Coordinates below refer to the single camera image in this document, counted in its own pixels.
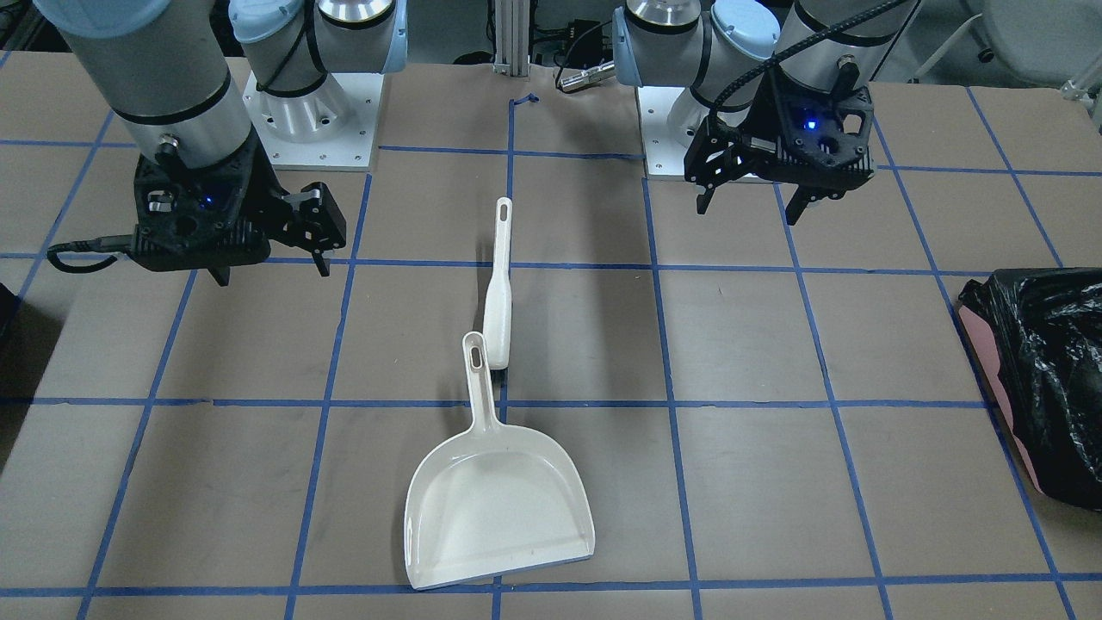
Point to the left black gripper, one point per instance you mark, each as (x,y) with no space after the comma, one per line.
(761,123)

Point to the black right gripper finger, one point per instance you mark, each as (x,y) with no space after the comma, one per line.
(705,194)

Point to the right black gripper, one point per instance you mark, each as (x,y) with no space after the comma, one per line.
(269,192)

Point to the cream hand brush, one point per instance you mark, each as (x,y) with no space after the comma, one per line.
(497,320)

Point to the beige plastic dustpan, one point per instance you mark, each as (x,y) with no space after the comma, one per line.
(493,499)

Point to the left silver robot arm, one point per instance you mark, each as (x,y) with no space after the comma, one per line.
(726,90)

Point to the black lined trash bin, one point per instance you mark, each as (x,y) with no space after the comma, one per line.
(9,303)
(1037,334)

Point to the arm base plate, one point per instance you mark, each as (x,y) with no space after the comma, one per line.
(668,119)
(332,128)

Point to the aluminium frame post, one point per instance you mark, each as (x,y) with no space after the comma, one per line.
(511,37)

